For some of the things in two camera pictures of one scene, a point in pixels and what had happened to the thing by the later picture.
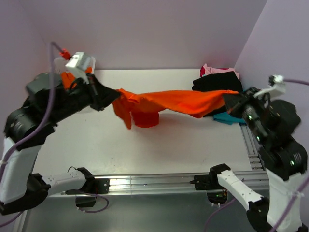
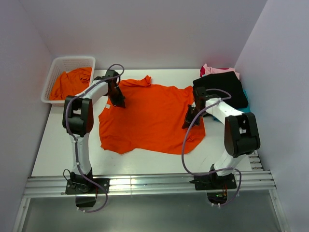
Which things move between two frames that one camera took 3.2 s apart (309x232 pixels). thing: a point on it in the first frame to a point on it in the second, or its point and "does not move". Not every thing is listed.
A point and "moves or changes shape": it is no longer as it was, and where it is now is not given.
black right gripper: [232, 99] to [189, 121]
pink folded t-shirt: [205, 70] does not move
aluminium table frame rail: [258, 177] does not move
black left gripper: [101, 95] to [119, 102]
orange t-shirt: [144, 109] moves or changes shape
